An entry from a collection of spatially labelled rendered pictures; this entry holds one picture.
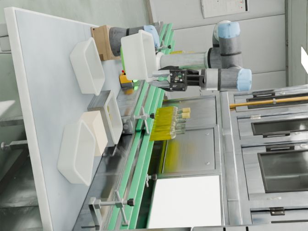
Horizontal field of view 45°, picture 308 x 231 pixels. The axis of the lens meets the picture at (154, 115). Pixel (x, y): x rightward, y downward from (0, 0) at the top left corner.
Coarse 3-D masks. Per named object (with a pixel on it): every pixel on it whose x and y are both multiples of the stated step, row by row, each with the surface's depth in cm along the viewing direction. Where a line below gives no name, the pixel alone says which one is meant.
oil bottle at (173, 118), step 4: (160, 116) 216; (164, 116) 215; (168, 116) 214; (172, 116) 213; (156, 120) 213; (160, 120) 212; (164, 120) 211; (168, 120) 211; (172, 120) 210; (176, 120) 212
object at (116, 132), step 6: (114, 96) 185; (108, 102) 174; (114, 102) 186; (114, 108) 188; (108, 114) 172; (114, 114) 190; (108, 120) 173; (114, 120) 191; (120, 120) 191; (114, 126) 193; (120, 126) 192; (114, 132) 189; (120, 132) 188; (114, 138) 178
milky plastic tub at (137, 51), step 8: (144, 32) 127; (128, 40) 123; (136, 40) 122; (144, 40) 142; (152, 40) 142; (128, 48) 123; (136, 48) 123; (144, 48) 142; (152, 48) 142; (128, 56) 124; (136, 56) 123; (144, 56) 122; (152, 56) 142; (128, 64) 124; (136, 64) 124; (144, 64) 122; (152, 64) 143; (128, 72) 125; (136, 72) 124; (144, 72) 122; (152, 80) 131
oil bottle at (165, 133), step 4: (152, 128) 206; (156, 128) 205; (160, 128) 204; (164, 128) 203; (168, 128) 203; (172, 128) 202; (152, 132) 202; (156, 132) 202; (160, 132) 201; (164, 132) 201; (168, 132) 201; (172, 132) 201; (152, 136) 203; (156, 136) 203; (160, 136) 203; (164, 136) 202; (168, 136) 202; (172, 136) 202; (152, 140) 205; (156, 140) 204
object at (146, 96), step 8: (168, 24) 345; (168, 32) 322; (160, 40) 306; (144, 88) 227; (152, 88) 225; (144, 96) 218; (152, 96) 216; (144, 104) 209; (136, 112) 202; (144, 112) 200
